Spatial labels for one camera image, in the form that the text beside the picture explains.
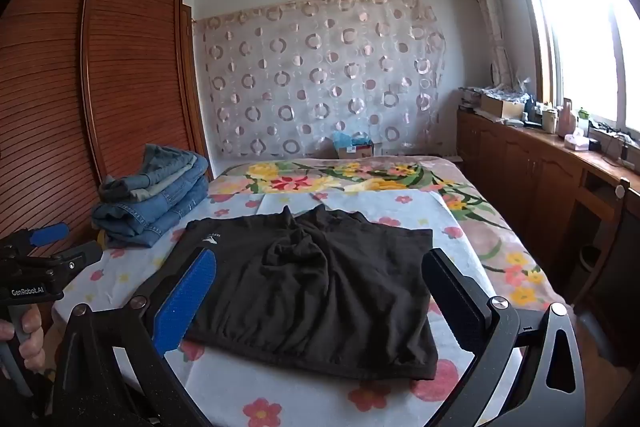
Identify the gathered window curtain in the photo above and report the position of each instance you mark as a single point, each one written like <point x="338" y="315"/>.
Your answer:
<point x="487" y="7"/>

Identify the dark wooden chair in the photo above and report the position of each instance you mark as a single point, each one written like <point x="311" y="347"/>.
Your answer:
<point x="615" y="257"/>

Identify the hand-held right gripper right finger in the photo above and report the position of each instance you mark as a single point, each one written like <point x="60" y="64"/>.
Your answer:
<point x="452" y="302"/>

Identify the cardboard box with blue bag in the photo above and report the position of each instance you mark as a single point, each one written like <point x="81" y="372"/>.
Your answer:
<point x="352" y="147"/>

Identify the wooden cabinet counter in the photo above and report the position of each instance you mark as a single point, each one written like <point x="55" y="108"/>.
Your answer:
<point x="525" y="167"/>

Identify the person's left hand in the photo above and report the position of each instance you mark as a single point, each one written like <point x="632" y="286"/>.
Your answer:
<point x="31" y="332"/>

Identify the wooden slatted wardrobe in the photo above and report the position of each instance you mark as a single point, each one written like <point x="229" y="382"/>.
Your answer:
<point x="125" y="57"/>

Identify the pink tissue box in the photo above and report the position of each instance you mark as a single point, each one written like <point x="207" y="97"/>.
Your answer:
<point x="577" y="143"/>

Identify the brown cardboard box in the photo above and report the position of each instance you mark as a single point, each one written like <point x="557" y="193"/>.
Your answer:
<point x="502" y="108"/>

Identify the window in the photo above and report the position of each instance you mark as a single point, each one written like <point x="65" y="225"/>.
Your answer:
<point x="575" y="32"/>

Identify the white jar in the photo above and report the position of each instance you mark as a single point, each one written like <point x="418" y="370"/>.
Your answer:
<point x="550" y="121"/>

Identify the dark blue folded jeans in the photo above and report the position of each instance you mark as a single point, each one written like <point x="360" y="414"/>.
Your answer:
<point x="150" y="219"/>

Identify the light blue folded jeans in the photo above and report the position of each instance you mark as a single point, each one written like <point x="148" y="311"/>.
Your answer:
<point x="165" y="164"/>

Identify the white floral bed sheet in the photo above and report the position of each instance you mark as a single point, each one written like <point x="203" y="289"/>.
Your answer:
<point x="410" y="212"/>

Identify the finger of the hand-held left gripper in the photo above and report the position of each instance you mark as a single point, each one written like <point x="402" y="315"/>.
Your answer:
<point x="75" y="263"/>
<point x="47" y="235"/>

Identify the pink bottle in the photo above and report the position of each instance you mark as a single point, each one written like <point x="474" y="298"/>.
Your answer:
<point x="568" y="117"/>

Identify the circle-patterned sheer curtain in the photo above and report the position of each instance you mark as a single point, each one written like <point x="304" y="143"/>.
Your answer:
<point x="325" y="72"/>

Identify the pink floral blanket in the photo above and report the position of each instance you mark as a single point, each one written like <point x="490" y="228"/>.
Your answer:
<point x="380" y="167"/>

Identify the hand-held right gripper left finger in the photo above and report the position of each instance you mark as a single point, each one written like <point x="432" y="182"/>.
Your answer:
<point x="191" y="297"/>

